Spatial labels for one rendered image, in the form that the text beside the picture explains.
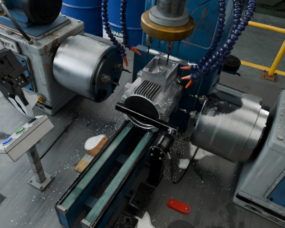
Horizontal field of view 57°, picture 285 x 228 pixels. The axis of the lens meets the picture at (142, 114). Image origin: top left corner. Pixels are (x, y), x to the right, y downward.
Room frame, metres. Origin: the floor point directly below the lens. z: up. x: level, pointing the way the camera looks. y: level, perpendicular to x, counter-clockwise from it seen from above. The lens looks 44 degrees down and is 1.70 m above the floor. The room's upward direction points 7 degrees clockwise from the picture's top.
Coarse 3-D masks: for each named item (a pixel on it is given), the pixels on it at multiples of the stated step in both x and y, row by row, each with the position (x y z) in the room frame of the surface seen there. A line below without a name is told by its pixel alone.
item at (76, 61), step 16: (64, 48) 0.90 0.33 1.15; (80, 48) 0.89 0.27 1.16; (96, 48) 0.89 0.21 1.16; (112, 48) 0.92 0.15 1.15; (64, 64) 0.85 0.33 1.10; (80, 64) 0.83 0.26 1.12; (96, 64) 0.83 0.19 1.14; (112, 64) 0.92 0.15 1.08; (64, 80) 0.83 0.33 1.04; (80, 80) 0.80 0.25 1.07; (96, 80) 0.81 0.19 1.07; (112, 80) 0.92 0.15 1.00; (96, 96) 0.81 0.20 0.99
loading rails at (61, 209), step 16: (128, 128) 0.72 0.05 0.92; (112, 144) 0.63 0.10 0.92; (128, 144) 0.71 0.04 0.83; (144, 144) 0.65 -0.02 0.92; (96, 160) 0.55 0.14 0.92; (112, 160) 0.59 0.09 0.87; (128, 160) 0.57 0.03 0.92; (144, 160) 0.62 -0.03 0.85; (80, 176) 0.47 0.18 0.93; (96, 176) 0.50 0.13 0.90; (128, 176) 0.50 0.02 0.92; (80, 192) 0.42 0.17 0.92; (112, 192) 0.43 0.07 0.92; (128, 192) 0.49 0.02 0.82; (64, 208) 0.36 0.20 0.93; (80, 208) 0.40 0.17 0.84; (96, 208) 0.37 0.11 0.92; (112, 208) 0.40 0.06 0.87; (64, 224) 0.35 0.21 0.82; (96, 224) 0.32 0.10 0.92
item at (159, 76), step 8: (152, 64) 0.89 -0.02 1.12; (160, 64) 0.91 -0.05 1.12; (168, 64) 0.90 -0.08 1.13; (176, 64) 0.88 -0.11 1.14; (144, 72) 0.81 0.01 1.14; (152, 72) 0.85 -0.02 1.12; (160, 72) 0.82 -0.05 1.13; (168, 72) 0.86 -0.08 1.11; (176, 72) 0.87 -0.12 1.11; (152, 80) 0.79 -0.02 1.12; (160, 80) 0.78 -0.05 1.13; (168, 80) 0.80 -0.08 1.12
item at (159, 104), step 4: (176, 76) 0.88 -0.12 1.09; (176, 80) 0.86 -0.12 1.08; (180, 80) 0.87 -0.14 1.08; (124, 92) 0.75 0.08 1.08; (128, 92) 0.74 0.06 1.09; (132, 92) 0.75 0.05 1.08; (160, 100) 0.71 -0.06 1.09; (156, 104) 0.70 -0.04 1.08; (160, 104) 0.70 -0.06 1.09; (160, 108) 0.69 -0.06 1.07; (124, 116) 0.75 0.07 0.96; (152, 128) 0.70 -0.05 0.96; (156, 128) 0.70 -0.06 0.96
